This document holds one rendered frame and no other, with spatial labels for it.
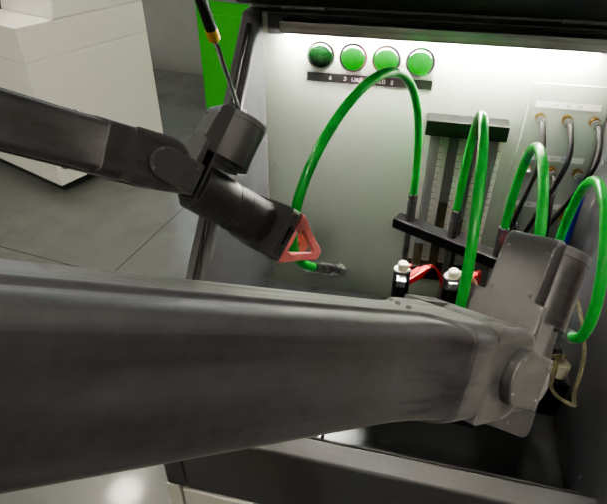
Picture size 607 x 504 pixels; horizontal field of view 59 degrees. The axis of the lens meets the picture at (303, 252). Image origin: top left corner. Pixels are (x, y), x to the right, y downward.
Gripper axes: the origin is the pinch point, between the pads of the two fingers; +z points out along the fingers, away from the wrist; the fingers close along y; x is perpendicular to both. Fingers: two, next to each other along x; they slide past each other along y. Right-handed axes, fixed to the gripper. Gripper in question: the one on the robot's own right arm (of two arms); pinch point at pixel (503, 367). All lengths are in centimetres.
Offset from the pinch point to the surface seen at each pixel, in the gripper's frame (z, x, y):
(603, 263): 12.4, -7.5, 15.7
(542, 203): 9.7, 1.0, 20.6
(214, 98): 245, 226, 110
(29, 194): 183, 287, 5
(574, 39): 26, 4, 52
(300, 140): 36, 48, 30
